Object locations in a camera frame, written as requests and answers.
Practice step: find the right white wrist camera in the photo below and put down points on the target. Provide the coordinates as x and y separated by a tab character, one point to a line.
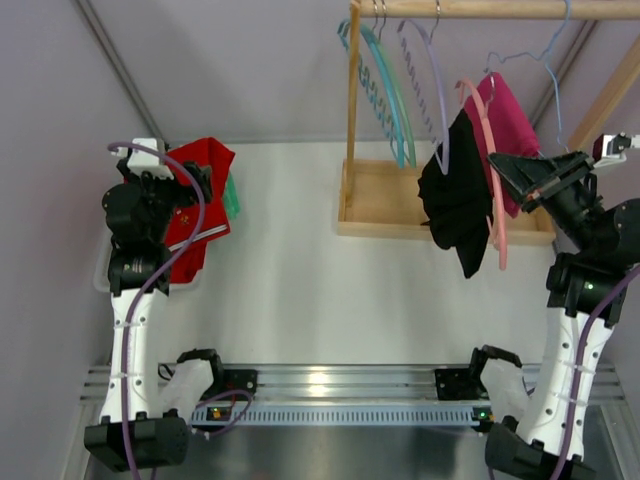
609	151

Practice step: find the aluminium corner profile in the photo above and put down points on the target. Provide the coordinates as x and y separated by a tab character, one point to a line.
108	49

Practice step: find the lilac hanger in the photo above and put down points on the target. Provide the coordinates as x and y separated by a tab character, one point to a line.
442	158

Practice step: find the wooden clothes rack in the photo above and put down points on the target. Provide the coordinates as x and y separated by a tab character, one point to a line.
379	199

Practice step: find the magenta trousers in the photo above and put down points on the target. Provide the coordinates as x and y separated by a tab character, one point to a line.
511	129

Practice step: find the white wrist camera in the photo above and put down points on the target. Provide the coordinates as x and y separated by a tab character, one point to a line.
140	162
609	151

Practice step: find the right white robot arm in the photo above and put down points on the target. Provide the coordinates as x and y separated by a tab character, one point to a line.
539	433

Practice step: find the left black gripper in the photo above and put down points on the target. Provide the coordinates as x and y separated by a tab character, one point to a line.
187	181

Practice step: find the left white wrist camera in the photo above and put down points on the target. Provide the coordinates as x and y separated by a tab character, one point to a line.
140	162

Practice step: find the green white trousers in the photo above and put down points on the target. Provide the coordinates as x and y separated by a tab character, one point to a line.
230	199

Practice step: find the white plastic basket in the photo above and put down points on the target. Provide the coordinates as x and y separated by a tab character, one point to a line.
100	278

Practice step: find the grey cable duct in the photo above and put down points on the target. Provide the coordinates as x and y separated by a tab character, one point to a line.
343	415

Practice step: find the green hanger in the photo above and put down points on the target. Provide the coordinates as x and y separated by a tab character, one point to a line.
409	146

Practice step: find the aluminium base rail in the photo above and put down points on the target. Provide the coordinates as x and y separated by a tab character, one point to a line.
282	383

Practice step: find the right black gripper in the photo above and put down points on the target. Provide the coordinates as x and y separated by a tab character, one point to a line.
553	180

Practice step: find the pink hanger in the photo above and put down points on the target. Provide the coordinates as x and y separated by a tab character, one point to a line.
497	227

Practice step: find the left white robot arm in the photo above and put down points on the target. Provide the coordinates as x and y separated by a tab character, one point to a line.
143	425

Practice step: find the light blue hanger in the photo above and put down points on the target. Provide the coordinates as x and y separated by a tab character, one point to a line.
544	58

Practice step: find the teal hanger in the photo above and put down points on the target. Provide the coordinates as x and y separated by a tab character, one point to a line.
382	96

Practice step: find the black trousers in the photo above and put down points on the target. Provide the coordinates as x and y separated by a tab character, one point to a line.
458	204

